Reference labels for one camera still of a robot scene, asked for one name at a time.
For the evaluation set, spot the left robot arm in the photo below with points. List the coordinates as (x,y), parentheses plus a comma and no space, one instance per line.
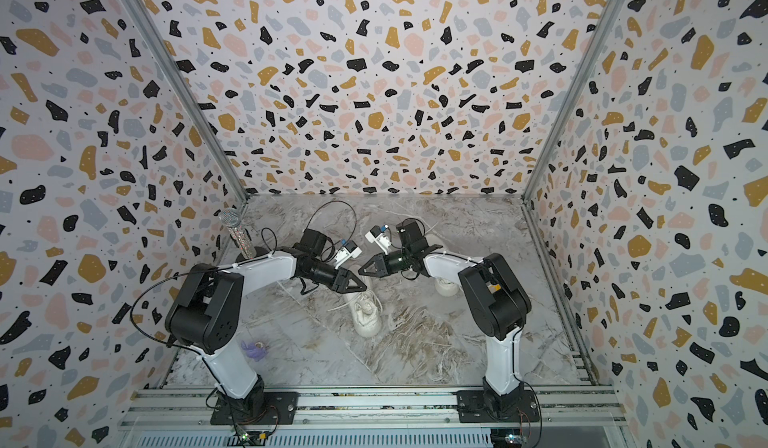
(205,314)

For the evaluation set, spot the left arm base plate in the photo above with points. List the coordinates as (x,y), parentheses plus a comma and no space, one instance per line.
(258,408)

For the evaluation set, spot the white sneaker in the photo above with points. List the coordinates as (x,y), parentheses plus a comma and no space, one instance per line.
(446,287)
(366,312)

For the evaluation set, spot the aluminium corner post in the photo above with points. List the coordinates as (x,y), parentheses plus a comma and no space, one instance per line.
(143,16)
(580,80)

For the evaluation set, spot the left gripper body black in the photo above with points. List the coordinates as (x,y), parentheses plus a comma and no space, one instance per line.
(326,276)

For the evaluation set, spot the aluminium corner post right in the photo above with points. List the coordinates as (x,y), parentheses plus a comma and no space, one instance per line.
(580,80)

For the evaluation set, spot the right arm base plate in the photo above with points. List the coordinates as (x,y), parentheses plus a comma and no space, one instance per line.
(486,406)

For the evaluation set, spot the aluminium corner post left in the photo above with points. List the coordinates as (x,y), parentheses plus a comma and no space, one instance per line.
(143,16)

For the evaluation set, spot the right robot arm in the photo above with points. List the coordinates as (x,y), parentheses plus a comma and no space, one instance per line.
(496,299)

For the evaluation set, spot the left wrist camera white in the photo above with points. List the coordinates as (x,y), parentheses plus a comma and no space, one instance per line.
(348,250)

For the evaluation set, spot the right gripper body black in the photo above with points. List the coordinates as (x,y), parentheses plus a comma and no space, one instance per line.
(394,263)

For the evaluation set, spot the purple small object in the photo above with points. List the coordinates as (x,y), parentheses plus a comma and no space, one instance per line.
(254,350)

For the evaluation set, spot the aluminium front rail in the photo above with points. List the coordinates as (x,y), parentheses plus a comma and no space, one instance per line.
(378,408)

